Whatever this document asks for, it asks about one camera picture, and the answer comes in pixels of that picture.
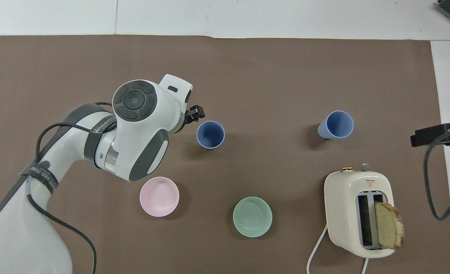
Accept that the white power cable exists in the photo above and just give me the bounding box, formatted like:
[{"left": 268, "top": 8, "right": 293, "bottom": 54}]
[{"left": 306, "top": 224, "right": 370, "bottom": 274}]

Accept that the pink bowl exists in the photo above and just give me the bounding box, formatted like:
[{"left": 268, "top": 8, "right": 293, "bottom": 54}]
[{"left": 139, "top": 176, "right": 180, "bottom": 218}]

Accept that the green bowl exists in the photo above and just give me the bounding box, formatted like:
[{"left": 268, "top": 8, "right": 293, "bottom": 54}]
[{"left": 233, "top": 196, "right": 273, "bottom": 239}]

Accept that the black cable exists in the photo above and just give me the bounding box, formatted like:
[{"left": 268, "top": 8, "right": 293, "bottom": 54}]
[
  {"left": 423, "top": 131, "right": 450, "bottom": 221},
  {"left": 26, "top": 101, "right": 114, "bottom": 274}
]

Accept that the blue cup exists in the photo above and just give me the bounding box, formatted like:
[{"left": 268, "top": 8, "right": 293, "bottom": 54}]
[
  {"left": 317, "top": 110, "right": 354, "bottom": 140},
  {"left": 196, "top": 120, "right": 226, "bottom": 150}
]

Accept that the cream toaster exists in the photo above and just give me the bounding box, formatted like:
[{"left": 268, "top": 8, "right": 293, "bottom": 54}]
[{"left": 324, "top": 162, "right": 395, "bottom": 260}]

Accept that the slice of bread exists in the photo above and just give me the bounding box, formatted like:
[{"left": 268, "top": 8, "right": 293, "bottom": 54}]
[{"left": 374, "top": 201, "right": 405, "bottom": 251}]

